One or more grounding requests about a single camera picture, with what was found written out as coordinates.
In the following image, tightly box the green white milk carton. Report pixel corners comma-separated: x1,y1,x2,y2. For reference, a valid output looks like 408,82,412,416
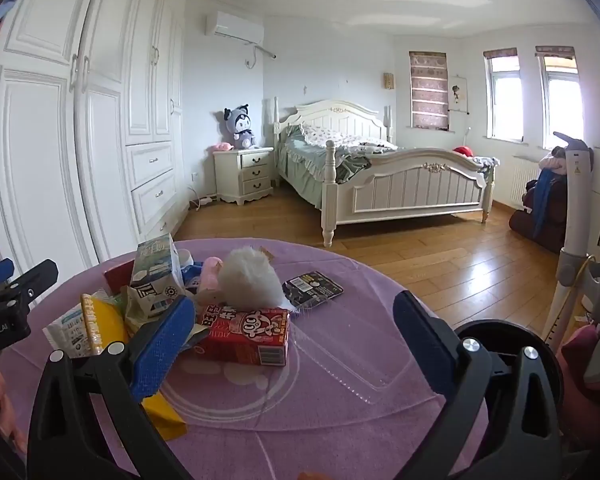
129,232,187,311

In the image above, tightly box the floral pillow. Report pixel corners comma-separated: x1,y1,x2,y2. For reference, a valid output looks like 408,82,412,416
300,122,363,150

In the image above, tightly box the wall scroll picture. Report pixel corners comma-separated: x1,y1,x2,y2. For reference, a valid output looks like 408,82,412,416
448,76,468,113

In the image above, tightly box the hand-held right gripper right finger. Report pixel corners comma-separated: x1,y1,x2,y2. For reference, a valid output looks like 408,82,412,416
393,290,563,480

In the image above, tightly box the yellow orange wrapper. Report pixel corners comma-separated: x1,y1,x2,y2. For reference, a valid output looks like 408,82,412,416
81,294,188,442

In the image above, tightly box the green bedspread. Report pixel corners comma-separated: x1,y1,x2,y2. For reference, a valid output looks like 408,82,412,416
277,125,373,211

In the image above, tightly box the dark red armchair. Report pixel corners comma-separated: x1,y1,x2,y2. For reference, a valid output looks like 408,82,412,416
510,175,570,253

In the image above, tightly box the clear plastic tray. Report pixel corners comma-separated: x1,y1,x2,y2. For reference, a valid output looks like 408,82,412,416
285,305,406,406

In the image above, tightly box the purple plush toy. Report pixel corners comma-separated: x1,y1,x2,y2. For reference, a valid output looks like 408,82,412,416
223,104,258,150

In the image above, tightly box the blue packet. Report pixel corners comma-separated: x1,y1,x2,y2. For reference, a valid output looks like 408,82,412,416
180,260,204,287

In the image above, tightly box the white nightstand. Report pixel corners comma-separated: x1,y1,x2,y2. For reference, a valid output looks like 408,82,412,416
213,146,276,206

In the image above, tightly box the pile of clothes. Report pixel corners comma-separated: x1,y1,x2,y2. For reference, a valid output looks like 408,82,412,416
537,145,572,177

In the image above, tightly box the blue garment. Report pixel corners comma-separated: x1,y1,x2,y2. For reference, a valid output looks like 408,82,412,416
532,167,557,241

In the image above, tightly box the black snack packet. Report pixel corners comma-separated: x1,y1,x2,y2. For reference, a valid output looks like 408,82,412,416
282,271,344,307

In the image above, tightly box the white wooden bed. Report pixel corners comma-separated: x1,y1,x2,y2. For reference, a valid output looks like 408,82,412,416
272,97,496,248

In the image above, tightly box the white fluffy ball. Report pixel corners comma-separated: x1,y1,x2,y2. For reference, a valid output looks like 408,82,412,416
217,246,288,308

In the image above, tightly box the striped roman blind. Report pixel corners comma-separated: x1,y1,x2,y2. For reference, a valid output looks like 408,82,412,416
408,51,451,131

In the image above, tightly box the yellow cable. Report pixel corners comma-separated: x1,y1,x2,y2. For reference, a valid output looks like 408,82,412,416
570,255,593,288

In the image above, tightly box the white wardrobe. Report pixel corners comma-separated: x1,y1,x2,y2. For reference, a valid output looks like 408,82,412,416
0,0,193,281

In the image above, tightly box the grey pink study chair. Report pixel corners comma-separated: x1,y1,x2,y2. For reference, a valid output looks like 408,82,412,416
540,131,600,411

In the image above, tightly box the purple tablecloth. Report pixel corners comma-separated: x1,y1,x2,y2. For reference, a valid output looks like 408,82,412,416
0,238,491,480

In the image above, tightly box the white wipes packet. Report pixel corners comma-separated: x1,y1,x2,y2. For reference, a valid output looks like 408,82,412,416
42,307,103,361

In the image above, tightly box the red drink carton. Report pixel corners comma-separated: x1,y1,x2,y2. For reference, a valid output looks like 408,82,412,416
195,305,291,367

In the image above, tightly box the pink roll packet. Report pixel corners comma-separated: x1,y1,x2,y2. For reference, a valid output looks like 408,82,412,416
200,256,224,296

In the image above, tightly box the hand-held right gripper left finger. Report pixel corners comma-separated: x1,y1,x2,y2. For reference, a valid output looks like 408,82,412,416
27,296,197,480

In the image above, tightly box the white air conditioner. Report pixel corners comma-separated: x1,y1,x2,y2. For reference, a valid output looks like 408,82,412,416
205,10,266,46

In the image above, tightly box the white radiator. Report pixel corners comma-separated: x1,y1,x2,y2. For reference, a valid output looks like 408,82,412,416
510,155,541,208

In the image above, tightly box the white framed window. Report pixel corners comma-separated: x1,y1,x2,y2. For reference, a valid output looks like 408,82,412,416
483,48,524,142
535,46,583,150

